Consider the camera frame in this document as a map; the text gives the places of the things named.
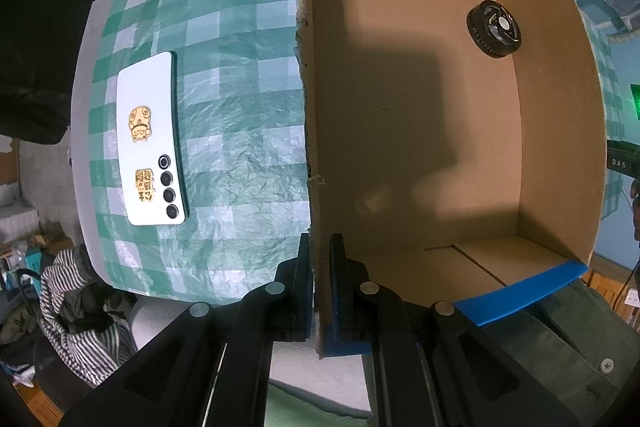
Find striped black white cloth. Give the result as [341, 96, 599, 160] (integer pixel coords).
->
[40, 244, 138, 388]

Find light green cloth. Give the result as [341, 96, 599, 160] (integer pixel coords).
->
[264, 381, 376, 427]

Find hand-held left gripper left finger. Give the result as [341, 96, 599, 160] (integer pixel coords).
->
[57, 232, 316, 427]

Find green white checked tablecloth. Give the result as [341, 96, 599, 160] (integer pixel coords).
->
[87, 0, 618, 308]

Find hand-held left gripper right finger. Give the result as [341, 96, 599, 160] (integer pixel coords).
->
[327, 232, 583, 427]

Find brown cardboard box blue tape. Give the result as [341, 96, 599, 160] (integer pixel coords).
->
[295, 0, 608, 359]

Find black round toothed wheel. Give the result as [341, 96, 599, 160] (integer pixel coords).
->
[466, 0, 521, 59]

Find teal small box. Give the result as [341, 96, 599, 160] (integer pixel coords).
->
[20, 248, 44, 279]

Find white smartphone gold stickers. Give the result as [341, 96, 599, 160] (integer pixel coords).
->
[116, 51, 188, 227]

